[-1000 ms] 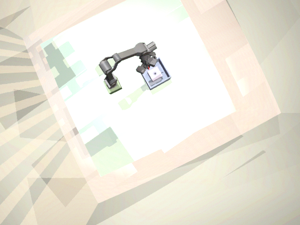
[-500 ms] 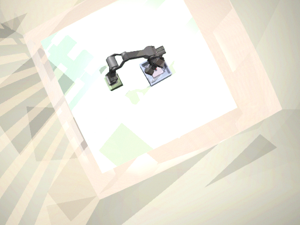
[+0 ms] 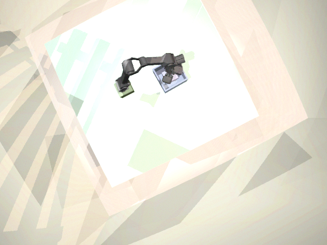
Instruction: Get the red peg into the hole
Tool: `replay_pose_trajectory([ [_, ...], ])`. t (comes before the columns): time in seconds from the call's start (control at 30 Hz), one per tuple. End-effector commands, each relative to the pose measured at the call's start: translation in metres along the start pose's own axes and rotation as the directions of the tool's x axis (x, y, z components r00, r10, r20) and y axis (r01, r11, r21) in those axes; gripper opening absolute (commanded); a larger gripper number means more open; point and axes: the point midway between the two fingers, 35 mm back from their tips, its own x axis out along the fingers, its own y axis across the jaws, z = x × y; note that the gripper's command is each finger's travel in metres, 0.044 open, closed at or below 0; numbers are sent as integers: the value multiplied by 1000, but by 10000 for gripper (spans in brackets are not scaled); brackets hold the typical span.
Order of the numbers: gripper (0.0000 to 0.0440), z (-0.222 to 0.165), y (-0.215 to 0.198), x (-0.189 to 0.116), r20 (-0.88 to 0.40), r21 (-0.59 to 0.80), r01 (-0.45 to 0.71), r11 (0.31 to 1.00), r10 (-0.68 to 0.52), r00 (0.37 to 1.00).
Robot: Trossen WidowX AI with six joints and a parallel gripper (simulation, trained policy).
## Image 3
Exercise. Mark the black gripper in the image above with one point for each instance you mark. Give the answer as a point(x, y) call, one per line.
point(168, 76)

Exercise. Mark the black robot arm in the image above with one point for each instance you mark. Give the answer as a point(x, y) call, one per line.
point(167, 60)

